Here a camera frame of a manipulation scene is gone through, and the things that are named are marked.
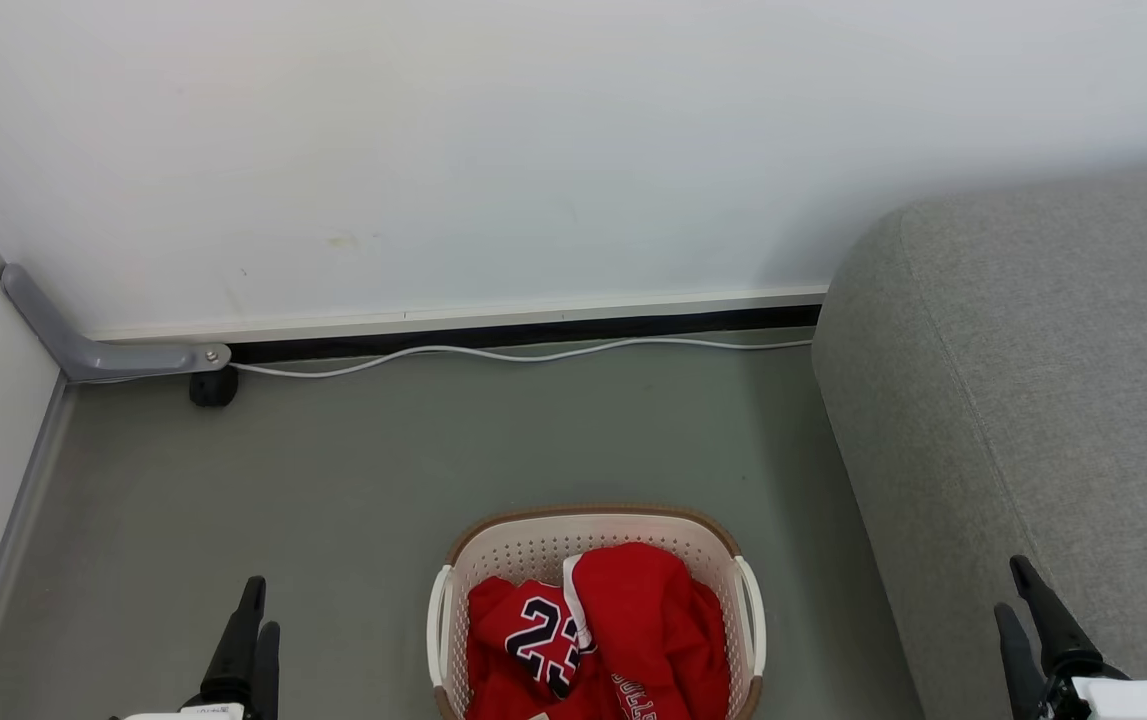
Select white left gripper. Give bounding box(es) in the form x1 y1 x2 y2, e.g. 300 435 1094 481
111 576 282 720

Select cream perforated plastic laundry basket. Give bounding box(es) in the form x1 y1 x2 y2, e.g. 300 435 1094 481
426 503 767 720

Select red jersey with number 23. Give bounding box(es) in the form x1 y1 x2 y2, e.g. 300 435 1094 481
466 577 664 720

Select white floor cable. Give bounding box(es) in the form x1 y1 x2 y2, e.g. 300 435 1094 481
231 337 814 379

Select white and black baseboard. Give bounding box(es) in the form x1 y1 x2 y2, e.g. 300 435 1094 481
83 288 827 365

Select red shorts with white trim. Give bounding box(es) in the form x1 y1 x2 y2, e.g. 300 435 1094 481
563 542 732 720

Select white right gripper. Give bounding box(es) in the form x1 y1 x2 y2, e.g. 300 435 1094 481
994 555 1147 720

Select grey metal wall bracket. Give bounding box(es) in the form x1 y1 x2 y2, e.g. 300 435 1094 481
1 263 232 384

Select grey fabric sofa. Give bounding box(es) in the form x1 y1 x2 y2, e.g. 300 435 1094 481
811 168 1147 720

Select small black floor foot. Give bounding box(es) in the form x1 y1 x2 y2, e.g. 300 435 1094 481
189 368 239 408

